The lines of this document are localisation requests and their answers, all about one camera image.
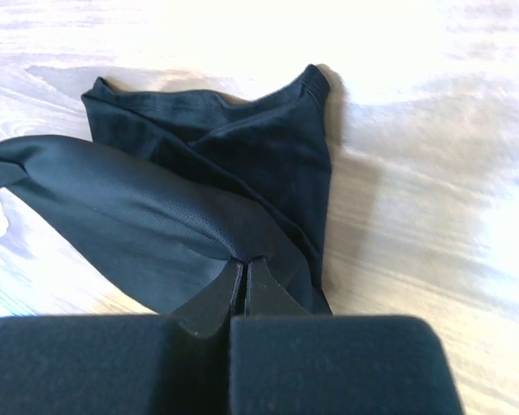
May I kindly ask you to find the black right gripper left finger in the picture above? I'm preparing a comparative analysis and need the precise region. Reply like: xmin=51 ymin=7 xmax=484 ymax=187
xmin=0 ymin=261 xmax=242 ymax=414

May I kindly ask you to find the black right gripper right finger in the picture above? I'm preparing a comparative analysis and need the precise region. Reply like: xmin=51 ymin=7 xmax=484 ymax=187
xmin=231 ymin=260 xmax=463 ymax=414

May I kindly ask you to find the black t shirt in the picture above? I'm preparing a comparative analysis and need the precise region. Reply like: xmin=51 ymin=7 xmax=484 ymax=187
xmin=0 ymin=65 xmax=331 ymax=314

